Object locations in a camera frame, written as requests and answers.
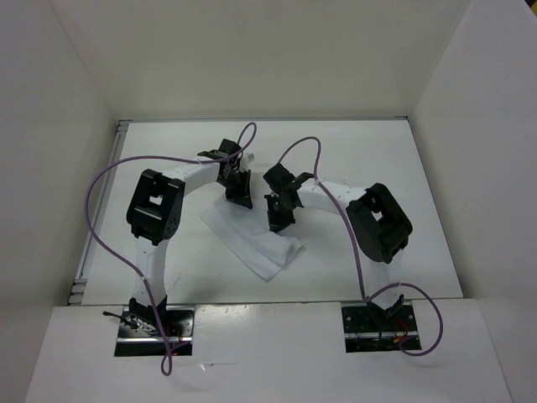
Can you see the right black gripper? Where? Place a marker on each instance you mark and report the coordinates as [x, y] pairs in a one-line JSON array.
[[278, 222]]

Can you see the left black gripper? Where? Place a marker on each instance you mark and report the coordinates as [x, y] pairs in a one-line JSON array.
[[242, 196]]

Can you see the white skirt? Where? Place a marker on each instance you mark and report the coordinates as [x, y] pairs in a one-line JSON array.
[[246, 234]]

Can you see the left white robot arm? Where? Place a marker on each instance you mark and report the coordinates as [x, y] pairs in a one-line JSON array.
[[154, 215]]

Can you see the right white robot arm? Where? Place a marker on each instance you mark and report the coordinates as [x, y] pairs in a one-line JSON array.
[[377, 223]]

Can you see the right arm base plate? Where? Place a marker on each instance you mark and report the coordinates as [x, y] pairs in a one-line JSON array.
[[365, 334]]

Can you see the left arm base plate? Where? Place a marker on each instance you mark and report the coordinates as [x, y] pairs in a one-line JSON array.
[[135, 339]]

